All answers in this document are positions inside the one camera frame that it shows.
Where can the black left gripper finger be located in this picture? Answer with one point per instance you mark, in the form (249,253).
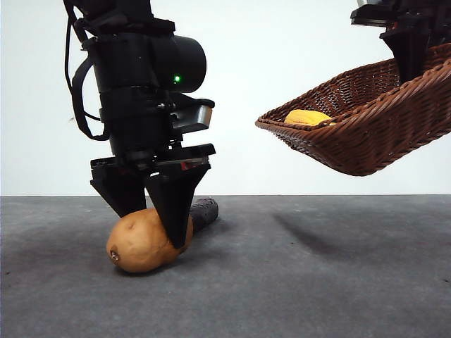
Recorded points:
(176,207)
(121,192)

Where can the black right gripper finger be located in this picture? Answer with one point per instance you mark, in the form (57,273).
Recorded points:
(410,53)

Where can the purple sweet potato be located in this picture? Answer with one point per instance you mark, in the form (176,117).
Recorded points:
(206,213)

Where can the brown potato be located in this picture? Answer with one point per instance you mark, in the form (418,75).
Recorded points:
(139,246)

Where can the brown wicker basket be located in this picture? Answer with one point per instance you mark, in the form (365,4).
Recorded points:
(370,141)

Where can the yellow corn cob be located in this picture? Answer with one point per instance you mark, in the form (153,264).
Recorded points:
(303,118)

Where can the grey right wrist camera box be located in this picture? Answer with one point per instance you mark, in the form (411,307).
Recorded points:
(370,15)

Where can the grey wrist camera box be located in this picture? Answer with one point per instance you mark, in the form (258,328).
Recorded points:
(197,116)
(370,15)

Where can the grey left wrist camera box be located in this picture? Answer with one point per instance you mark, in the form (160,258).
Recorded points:
(197,116)

